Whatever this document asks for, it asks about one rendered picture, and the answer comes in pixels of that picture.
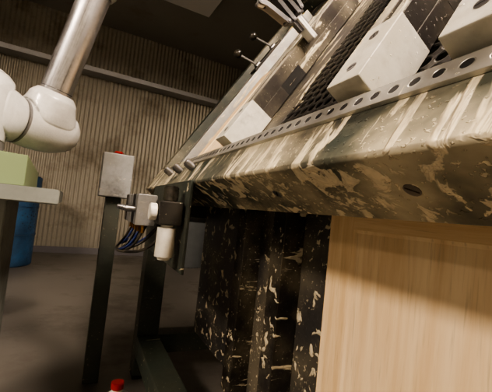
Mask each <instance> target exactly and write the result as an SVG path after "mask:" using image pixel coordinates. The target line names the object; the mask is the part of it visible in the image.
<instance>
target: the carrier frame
mask: <svg viewBox="0 0 492 392"><path fill-rule="evenodd" d="M190 217H193V218H201V219H206V227H205V235H204V242H203V249H202V262H201V269H200V276H199V290H198V297H197V304H196V311H195V324H194V326H193V327H159V325H160V312H161V306H162V298H163V287H164V279H165V273H166V266H167V264H166V263H165V262H164V261H160V260H157V257H154V253H153V252H152V251H151V250H149V249H147V250H144V252H143V259H142V271H141V278H140V284H139V297H138V303H137V310H136V316H135V329H134V335H133V342H132V354H131V361H130V367H129V372H130V375H131V378H132V380H134V379H142V381H143V383H144V387H145V389H146V392H187V390H186V388H185V385H184V384H183V382H182V380H181V378H180V377H179V375H178V373H177V370H176V369H175V367H174V364H173V363H172V361H171V360H170V357H169V355H168V354H167V353H168V352H184V351H194V350H205V349H209V350H210V351H211V352H212V353H213V354H214V355H215V357H216V358H217V359H218V360H219V361H220V363H221V364H222V365H223V372H222V380H221V388H222V389H223V391H224V392H315V391H316V382H317V373H318V357H319V348H320V339H321V331H322V314H323V306H324V297H325V280H326V272H327V263H328V254H329V237H330V229H331V221H332V216H331V215H316V214H305V213H294V212H272V211H261V210H250V209H239V208H217V207H206V206H194V205H192V206H191V214H190Z"/></svg>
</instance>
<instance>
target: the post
mask: <svg viewBox="0 0 492 392"><path fill-rule="evenodd" d="M118 204H121V199H120V198H110V197H105V200H104V212H103V218H102V224H101V231H100V242H99V248H98V255H97V266H96V272H95V278H94V284H93V296H92V302H91V308H90V319H89V326H88V332H87V339H86V350H85V356H84V362H83V374H82V384H88V383H97V382H98V377H99V371H100V360H101V353H102V347H103V340H104V328H105V322H106V316H107V304H108V298H109V292H110V285H111V273H112V268H113V261H114V249H115V243H116V236H117V230H118V219H119V212H120V209H119V208H117V206H118Z"/></svg>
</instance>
